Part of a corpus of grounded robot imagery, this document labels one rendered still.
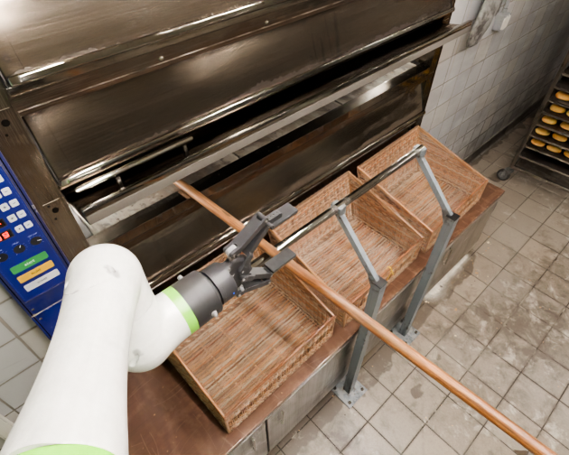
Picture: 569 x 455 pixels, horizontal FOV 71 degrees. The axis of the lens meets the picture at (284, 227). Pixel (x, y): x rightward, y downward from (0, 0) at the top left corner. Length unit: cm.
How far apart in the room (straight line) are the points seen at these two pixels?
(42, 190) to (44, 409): 80
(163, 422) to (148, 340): 99
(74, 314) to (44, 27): 66
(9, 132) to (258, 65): 71
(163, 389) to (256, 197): 82
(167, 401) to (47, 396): 124
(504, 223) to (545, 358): 105
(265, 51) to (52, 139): 68
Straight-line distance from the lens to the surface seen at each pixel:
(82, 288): 58
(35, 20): 104
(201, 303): 71
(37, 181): 116
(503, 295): 287
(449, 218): 175
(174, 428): 164
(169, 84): 121
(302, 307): 177
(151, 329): 68
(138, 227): 136
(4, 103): 106
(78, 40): 105
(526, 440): 106
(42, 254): 124
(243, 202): 160
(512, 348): 268
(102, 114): 115
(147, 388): 172
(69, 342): 51
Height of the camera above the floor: 210
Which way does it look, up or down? 47 degrees down
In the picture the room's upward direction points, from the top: straight up
